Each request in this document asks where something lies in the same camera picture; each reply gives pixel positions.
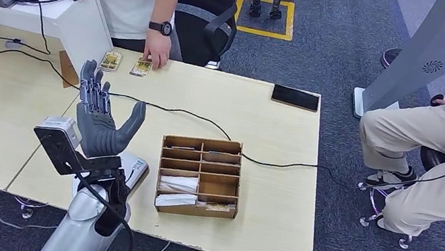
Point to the dark shoe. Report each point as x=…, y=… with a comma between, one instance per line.
x=390, y=57

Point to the black stool chrome legs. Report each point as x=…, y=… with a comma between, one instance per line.
x=434, y=159

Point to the seated person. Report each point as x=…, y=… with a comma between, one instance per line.
x=430, y=127

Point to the standing person's left hand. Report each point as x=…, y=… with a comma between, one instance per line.
x=158, y=50

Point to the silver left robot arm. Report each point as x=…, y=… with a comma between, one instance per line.
x=74, y=226

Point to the brown cardboard piece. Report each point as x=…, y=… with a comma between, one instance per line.
x=66, y=71

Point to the brown wooden organizer box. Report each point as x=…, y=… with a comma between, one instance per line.
x=199, y=212

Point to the grey kiosk stand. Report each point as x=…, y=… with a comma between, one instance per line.
x=425, y=50

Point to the white desktop riser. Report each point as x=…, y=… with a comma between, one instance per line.
x=79, y=33

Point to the grey white card reader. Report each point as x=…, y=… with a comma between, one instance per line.
x=138, y=169

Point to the chrome desk caster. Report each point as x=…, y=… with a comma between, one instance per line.
x=27, y=213

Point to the black wristwatch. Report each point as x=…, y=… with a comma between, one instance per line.
x=161, y=27

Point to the black office chair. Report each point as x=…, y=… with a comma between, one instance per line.
x=200, y=44

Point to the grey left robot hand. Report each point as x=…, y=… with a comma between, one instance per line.
x=101, y=136

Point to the black round controller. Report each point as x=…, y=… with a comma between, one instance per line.
x=436, y=99

